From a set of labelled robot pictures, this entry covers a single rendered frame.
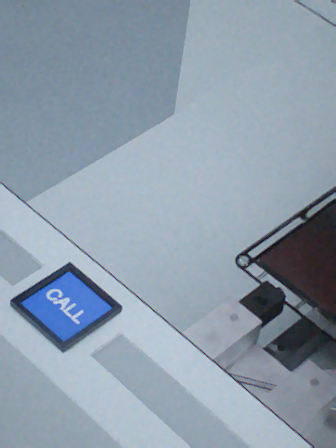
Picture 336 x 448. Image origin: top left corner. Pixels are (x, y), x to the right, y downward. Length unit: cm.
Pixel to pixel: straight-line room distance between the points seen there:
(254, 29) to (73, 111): 104
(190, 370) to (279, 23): 68
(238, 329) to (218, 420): 13
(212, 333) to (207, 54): 68
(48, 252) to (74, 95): 162
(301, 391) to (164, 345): 12
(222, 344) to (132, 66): 171
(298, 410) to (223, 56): 71
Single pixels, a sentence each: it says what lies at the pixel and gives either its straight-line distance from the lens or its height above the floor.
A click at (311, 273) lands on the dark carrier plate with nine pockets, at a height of 90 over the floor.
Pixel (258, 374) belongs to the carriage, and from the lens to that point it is 94.
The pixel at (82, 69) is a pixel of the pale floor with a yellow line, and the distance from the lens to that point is 256.
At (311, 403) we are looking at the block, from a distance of 90.
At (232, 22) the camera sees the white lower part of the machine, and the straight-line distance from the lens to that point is 148.
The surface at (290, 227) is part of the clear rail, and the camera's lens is 101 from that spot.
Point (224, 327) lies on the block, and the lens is 92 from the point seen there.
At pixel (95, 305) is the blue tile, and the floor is 96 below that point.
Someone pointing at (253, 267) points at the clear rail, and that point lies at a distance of 98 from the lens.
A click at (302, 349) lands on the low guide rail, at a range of 101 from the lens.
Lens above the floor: 162
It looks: 46 degrees down
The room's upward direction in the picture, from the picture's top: 9 degrees clockwise
